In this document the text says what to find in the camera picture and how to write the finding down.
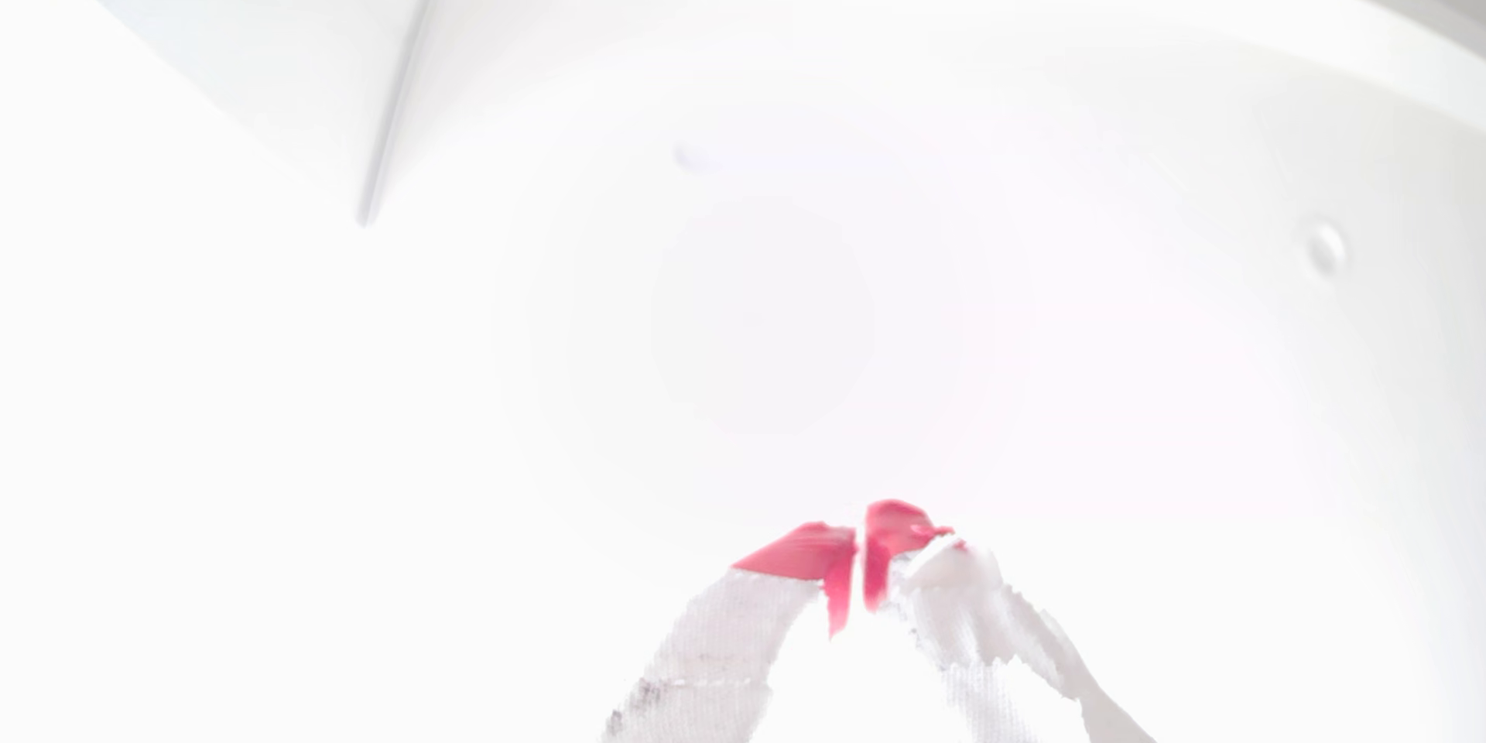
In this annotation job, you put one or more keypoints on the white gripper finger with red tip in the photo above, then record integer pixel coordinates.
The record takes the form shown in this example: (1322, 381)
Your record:
(720, 639)
(964, 604)

